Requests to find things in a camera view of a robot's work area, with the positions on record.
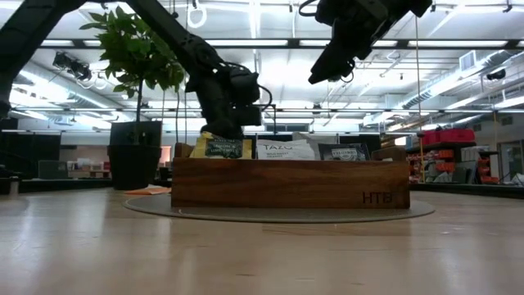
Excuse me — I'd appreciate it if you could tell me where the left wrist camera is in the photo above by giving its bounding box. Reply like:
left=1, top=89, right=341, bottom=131
left=227, top=66, right=262, bottom=107

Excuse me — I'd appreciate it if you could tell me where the cluttered background table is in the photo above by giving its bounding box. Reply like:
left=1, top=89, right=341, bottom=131
left=59, top=157, right=112, bottom=179

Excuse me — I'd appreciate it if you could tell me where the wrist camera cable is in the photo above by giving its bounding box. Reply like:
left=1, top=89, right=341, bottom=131
left=297, top=0, right=319, bottom=18
left=220, top=61, right=274, bottom=112

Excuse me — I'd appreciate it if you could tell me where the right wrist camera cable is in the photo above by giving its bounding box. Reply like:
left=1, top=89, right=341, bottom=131
left=297, top=0, right=319, bottom=18

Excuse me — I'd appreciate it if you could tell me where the yellow vertical pole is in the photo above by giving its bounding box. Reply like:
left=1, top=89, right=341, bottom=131
left=413, top=16, right=426, bottom=184

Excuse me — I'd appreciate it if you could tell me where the black ceiling camera with cable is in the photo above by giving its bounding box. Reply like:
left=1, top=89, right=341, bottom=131
left=327, top=69, right=355, bottom=84

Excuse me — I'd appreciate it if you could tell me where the black ceiling spotlight cluster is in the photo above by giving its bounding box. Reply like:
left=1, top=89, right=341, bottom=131
left=52, top=52, right=93, bottom=82

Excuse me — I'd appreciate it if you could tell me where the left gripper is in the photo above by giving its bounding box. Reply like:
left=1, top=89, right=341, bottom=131
left=183, top=63, right=264, bottom=142

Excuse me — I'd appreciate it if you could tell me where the white Tazo tea packet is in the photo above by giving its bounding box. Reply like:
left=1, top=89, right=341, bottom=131
left=256, top=138, right=316, bottom=161

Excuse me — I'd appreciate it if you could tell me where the green leafy potted tree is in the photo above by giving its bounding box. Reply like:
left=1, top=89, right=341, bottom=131
left=79, top=6, right=186, bottom=145

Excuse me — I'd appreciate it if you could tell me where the wooden tea organizer box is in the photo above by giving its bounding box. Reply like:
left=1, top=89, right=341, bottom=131
left=170, top=142, right=411, bottom=210

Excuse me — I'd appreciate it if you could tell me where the white cloth panel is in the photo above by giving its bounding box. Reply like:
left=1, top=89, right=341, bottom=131
left=291, top=131, right=321, bottom=161

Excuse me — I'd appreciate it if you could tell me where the silver ceiling duct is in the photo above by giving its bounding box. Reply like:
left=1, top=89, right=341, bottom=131
left=400, top=48, right=524, bottom=111

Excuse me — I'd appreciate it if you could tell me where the white hanging cable loop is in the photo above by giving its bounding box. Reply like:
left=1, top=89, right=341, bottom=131
left=187, top=0, right=208, bottom=30

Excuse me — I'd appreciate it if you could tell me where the round grey mat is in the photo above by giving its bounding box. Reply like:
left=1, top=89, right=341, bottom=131
left=122, top=192, right=436, bottom=225

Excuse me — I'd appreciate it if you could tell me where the storage shelf with parts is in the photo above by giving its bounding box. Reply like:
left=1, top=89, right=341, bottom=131
left=404, top=141, right=501, bottom=185

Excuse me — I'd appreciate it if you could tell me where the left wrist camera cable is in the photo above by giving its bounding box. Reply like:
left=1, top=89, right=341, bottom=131
left=220, top=61, right=274, bottom=112

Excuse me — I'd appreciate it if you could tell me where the lemon lime tea packet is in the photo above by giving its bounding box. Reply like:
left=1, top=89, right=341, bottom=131
left=189, top=130, right=254, bottom=161

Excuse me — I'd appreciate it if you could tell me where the orange white tea packet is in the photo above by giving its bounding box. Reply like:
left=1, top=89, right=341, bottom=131
left=124, top=184, right=173, bottom=196

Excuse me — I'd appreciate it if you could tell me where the large red storage bin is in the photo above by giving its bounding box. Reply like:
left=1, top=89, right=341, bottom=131
left=438, top=129, right=477, bottom=144

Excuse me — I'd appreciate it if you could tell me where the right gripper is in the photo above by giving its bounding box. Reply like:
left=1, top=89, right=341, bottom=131
left=307, top=0, right=434, bottom=85

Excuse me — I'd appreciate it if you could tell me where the white air vent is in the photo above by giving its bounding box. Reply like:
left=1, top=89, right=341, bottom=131
left=458, top=50, right=478, bottom=73

